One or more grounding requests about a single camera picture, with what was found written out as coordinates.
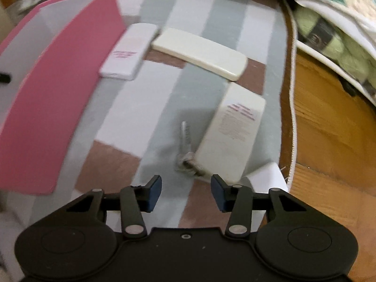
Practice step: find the white slim box pink print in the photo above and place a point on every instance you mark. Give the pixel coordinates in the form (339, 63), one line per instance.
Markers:
(129, 53)

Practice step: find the cream slim box pink print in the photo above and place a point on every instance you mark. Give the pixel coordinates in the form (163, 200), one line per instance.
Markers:
(232, 129)

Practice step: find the pink cardboard box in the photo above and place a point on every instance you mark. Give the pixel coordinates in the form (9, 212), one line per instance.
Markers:
(58, 79)

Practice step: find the cream long rounded case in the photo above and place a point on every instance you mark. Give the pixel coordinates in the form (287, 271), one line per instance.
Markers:
(199, 53)

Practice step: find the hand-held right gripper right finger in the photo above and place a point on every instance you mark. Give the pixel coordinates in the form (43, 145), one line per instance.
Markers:
(220, 192)

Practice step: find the striped mat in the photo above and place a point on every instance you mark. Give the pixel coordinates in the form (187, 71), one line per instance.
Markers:
(164, 94)

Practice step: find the light green yarn bundle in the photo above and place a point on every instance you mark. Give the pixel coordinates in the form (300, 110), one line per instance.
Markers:
(346, 50)

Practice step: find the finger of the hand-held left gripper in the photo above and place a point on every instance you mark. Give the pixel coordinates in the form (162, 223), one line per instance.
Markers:
(4, 78)

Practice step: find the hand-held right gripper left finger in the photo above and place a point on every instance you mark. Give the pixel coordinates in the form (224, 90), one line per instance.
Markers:
(154, 194)

